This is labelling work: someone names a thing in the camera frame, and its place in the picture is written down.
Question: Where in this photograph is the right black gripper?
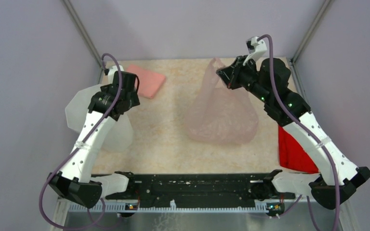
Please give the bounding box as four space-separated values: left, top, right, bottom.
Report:
216 55 271 103

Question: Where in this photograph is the translucent pink trash bag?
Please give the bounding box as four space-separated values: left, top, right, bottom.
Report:
185 58 259 144

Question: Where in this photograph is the white octagonal trash bin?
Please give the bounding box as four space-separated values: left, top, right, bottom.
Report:
65 84 134 153

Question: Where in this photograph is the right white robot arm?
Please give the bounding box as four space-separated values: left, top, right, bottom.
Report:
216 56 370 210

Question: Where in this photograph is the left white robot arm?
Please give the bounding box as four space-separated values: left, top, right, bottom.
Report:
49 71 140 208

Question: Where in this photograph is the red snack package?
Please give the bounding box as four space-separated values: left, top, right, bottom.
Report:
277 126 318 174

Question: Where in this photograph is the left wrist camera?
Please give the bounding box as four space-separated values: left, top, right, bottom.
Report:
106 65 119 84

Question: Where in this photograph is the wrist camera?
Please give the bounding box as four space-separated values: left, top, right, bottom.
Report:
243 37 268 66
106 65 119 84

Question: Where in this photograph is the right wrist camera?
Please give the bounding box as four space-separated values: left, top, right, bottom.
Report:
243 37 268 66

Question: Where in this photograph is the left aluminium frame post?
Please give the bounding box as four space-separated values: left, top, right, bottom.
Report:
62 0 103 69

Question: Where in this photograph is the aluminium frame post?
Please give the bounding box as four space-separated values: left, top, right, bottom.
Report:
291 0 335 65
62 0 103 69

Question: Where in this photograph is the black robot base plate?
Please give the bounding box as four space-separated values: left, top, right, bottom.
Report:
105 169 296 209

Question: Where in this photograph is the right aluminium frame post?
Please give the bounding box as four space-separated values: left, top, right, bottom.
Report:
291 0 335 65

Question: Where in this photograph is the aluminium front rail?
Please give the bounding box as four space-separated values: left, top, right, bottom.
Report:
52 190 316 229

